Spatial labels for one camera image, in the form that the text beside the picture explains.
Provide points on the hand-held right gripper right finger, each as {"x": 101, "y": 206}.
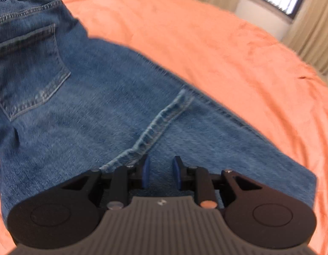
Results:
{"x": 177, "y": 171}

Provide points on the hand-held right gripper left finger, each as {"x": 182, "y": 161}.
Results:
{"x": 145, "y": 171}

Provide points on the blue denim pants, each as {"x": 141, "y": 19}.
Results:
{"x": 100, "y": 106}

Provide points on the orange bed sheet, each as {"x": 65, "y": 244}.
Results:
{"x": 219, "y": 58}

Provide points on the narrow beige curtain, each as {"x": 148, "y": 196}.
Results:
{"x": 312, "y": 29}

